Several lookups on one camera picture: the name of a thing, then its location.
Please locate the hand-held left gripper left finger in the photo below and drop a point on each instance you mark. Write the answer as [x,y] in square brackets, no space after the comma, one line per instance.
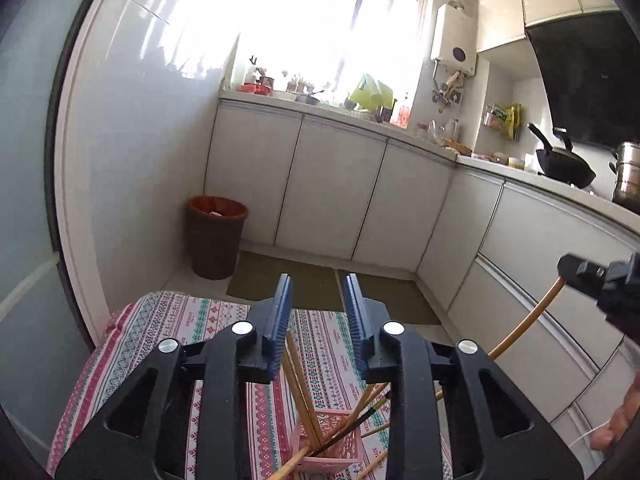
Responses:
[280,330]

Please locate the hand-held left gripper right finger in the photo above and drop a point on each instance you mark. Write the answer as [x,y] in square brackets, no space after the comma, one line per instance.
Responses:
[356,330]

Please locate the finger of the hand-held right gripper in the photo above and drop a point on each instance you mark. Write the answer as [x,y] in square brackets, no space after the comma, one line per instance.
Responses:
[580,270]

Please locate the tan bamboo chopstick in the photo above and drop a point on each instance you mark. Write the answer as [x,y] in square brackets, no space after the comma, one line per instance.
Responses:
[530,315]

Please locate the pile of bamboo chopsticks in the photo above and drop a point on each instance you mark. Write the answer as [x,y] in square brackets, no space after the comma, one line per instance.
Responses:
[299,395]

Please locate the dark chopstick with yellow band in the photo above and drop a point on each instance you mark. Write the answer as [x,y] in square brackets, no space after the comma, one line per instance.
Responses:
[350,427]

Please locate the pink perforated plastic basket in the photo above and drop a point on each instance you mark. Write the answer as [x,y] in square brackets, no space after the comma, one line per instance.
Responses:
[340,460]

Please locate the person's right hand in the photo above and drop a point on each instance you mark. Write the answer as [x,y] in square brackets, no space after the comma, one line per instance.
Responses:
[617,420]

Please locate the olive floor mat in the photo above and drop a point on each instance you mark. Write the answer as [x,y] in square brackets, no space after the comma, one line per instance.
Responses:
[400,300]
[255,280]

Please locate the white base cabinet with drawers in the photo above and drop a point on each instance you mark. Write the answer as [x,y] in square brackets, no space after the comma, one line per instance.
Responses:
[525,260]

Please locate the black wok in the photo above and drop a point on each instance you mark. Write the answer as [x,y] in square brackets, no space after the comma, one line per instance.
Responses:
[565,167]

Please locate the brown trash bin red liner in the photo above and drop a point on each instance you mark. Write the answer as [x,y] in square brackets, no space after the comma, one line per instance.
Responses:
[215,245]

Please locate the stainless steel pot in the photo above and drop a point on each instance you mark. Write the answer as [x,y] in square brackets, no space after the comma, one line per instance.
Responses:
[630,175]

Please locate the patterned striped tablecloth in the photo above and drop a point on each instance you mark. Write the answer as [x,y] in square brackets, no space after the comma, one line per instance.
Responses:
[145,320]

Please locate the white base cabinet with doors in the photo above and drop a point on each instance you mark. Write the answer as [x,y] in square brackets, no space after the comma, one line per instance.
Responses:
[325,185]

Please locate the brown woven basket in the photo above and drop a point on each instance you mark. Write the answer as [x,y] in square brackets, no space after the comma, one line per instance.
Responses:
[457,147]

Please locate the black range hood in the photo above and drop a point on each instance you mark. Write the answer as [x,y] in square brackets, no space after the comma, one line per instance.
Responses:
[590,80]

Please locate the water pipes with valves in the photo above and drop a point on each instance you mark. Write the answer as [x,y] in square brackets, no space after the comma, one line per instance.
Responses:
[450,90]

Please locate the red bottles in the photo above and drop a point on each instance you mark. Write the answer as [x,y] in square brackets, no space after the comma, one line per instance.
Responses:
[402,112]

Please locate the green plastic bag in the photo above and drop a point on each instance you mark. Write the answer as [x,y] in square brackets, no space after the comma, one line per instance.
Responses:
[367,92]

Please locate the red basin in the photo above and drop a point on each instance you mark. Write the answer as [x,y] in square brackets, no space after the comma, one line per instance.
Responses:
[255,89]

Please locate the white utensil holder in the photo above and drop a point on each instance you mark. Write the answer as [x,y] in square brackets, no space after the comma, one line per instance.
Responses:
[251,72]

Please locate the white water heater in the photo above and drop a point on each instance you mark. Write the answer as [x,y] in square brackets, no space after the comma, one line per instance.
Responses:
[452,40]

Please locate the frosted glass sliding door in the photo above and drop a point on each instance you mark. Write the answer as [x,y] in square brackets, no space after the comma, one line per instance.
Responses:
[25,210]

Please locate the kitchen window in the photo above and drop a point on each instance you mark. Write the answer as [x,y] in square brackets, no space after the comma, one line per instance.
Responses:
[340,25]

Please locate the wall rack with packets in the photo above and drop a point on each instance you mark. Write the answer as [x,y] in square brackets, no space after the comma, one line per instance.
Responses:
[505,120]

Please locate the white wall cabinets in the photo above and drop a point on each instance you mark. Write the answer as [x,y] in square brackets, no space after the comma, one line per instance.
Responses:
[530,0]

